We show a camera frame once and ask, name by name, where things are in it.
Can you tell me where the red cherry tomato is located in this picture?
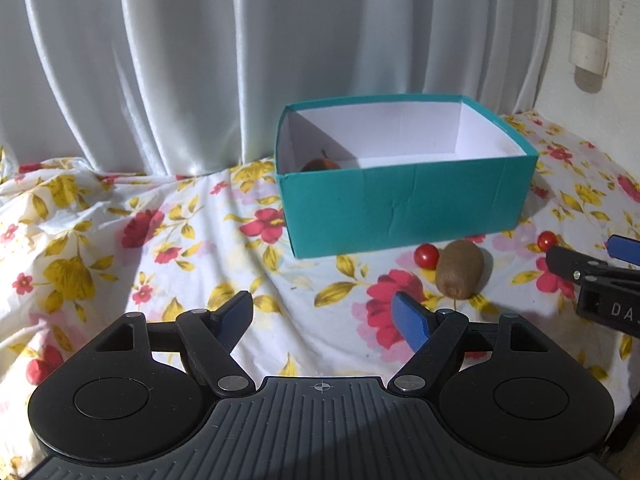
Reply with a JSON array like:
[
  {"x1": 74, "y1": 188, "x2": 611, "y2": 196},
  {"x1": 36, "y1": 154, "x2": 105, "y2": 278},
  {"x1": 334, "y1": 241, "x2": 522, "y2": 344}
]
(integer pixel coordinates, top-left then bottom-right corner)
[
  {"x1": 413, "y1": 244, "x2": 439, "y2": 270},
  {"x1": 537, "y1": 230, "x2": 559, "y2": 252}
]

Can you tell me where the brown kiwi fruit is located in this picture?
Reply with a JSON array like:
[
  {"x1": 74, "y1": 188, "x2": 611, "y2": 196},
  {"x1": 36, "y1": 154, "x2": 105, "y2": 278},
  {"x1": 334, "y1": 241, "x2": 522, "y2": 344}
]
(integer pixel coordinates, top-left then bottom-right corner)
[{"x1": 435, "y1": 240, "x2": 485, "y2": 300}]

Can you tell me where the floral bed sheet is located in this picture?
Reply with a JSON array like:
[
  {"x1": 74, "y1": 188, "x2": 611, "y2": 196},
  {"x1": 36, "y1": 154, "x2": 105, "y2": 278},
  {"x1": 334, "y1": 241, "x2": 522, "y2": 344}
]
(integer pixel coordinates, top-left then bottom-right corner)
[{"x1": 1, "y1": 112, "x2": 639, "y2": 479}]

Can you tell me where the teal cardboard box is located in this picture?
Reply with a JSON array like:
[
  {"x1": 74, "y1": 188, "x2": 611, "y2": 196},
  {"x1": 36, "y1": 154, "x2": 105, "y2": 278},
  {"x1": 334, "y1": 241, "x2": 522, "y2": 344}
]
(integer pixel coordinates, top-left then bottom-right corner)
[{"x1": 274, "y1": 94, "x2": 538, "y2": 259}]

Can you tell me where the small orange in box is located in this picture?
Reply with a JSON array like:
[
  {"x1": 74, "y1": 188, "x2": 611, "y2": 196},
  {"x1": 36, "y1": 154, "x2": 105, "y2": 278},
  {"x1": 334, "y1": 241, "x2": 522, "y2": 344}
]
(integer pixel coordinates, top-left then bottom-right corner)
[{"x1": 300, "y1": 150, "x2": 341, "y2": 172}]

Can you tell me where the white curtain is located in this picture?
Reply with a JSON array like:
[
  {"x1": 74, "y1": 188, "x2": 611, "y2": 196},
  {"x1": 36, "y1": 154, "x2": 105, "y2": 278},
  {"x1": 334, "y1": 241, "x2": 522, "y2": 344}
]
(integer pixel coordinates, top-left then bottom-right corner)
[{"x1": 1, "y1": 0, "x2": 553, "y2": 176}]

